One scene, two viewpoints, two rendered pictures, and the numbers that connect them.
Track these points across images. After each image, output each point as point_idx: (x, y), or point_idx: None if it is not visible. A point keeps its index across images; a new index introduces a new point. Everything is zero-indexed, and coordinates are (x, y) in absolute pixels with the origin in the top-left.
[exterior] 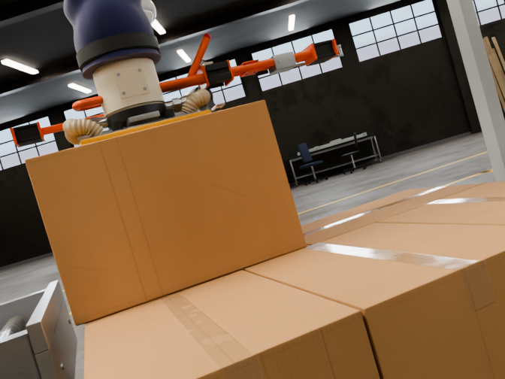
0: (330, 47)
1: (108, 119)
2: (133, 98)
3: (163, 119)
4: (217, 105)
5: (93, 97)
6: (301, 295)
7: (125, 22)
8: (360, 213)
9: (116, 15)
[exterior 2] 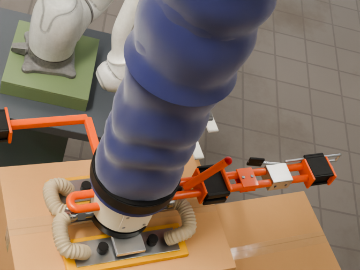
0: (327, 178)
1: (95, 220)
2: (129, 229)
3: (145, 255)
4: (196, 159)
5: (91, 207)
6: None
7: (161, 195)
8: (250, 241)
9: (157, 193)
